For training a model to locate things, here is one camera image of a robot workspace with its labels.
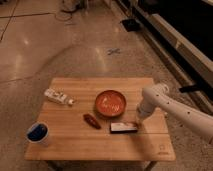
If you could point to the black floor box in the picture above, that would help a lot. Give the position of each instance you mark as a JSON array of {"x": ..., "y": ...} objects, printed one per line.
[{"x": 130, "y": 25}]

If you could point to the white cup blue inside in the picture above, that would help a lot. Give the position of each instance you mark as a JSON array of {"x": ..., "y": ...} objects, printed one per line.
[{"x": 38, "y": 133}]

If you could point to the orange bowl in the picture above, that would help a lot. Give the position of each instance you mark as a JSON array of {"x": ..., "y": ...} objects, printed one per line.
[{"x": 110, "y": 103}]

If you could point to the long shelf rail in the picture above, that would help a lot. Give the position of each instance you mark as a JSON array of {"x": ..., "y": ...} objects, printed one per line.
[{"x": 193, "y": 69}]

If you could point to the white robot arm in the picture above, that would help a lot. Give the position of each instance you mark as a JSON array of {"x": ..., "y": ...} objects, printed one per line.
[{"x": 157, "y": 96}]

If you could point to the wooden table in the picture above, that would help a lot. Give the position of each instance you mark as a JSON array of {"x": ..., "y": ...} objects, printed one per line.
[{"x": 71, "y": 138}]

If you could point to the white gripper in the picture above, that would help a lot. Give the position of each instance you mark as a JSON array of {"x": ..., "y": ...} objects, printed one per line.
[{"x": 139, "y": 120}]

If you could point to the white tube bottle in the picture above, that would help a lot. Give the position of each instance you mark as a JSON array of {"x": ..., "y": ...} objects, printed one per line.
[{"x": 58, "y": 97}]

